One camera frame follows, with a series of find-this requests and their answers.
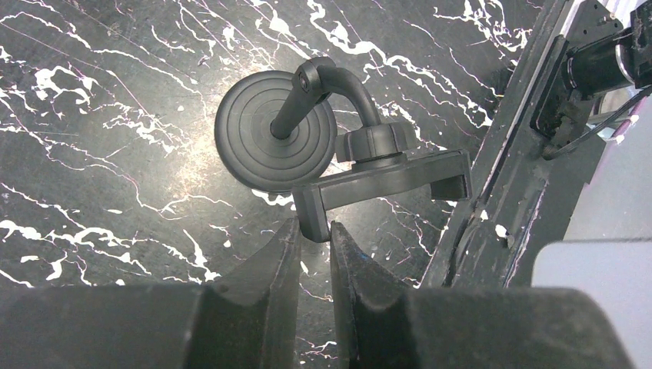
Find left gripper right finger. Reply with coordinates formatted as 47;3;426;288
330;222;633;368

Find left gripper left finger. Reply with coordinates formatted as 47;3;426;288
1;218;301;368

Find black phone stand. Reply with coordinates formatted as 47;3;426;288
214;57;471;243

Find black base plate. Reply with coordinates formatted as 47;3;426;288
421;1;622;288

